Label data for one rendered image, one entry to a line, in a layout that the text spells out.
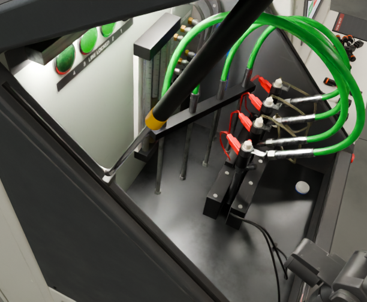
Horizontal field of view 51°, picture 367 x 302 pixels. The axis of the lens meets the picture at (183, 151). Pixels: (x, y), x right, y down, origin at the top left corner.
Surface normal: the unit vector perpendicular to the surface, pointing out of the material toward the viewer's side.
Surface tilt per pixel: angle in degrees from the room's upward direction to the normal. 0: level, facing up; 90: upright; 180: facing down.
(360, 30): 0
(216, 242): 0
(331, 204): 0
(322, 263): 10
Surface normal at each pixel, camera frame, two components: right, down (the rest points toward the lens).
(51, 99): 0.90, 0.37
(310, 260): -0.06, -0.57
